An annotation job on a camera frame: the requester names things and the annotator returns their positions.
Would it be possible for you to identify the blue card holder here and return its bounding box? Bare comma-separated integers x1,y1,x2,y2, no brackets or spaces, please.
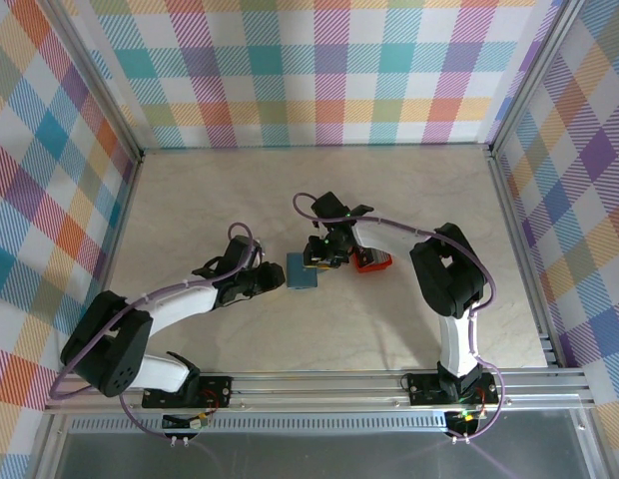
284,250,320,292

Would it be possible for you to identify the red plastic bin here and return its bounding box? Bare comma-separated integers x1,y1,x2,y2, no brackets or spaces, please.
352,247,394,275

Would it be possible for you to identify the grey metal sheet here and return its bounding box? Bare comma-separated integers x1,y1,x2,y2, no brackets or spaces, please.
37,408,603,479

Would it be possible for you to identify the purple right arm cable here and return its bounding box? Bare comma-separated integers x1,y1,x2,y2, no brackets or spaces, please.
293,192,505,444

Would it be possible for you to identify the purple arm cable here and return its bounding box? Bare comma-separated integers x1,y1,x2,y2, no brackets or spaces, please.
293,192,505,444
49,222,255,441

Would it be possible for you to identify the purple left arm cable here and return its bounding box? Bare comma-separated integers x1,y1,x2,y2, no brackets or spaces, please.
49,222,255,441

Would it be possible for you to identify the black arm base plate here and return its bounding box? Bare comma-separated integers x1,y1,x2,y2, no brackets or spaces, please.
141,373,235,410
406,371,500,406

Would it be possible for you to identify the long aluminium frame rail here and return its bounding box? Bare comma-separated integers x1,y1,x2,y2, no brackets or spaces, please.
43,371,596,415

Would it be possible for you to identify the aluminium side rail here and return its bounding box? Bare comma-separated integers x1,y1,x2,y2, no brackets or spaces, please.
54,152,145,375
487,149,561,370

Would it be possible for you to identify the slotted metal cable duct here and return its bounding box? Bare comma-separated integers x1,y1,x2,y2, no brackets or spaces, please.
68,416,493,436

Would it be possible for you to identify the aluminium frame post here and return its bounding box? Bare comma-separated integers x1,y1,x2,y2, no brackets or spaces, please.
47,0,145,166
487,0,586,157

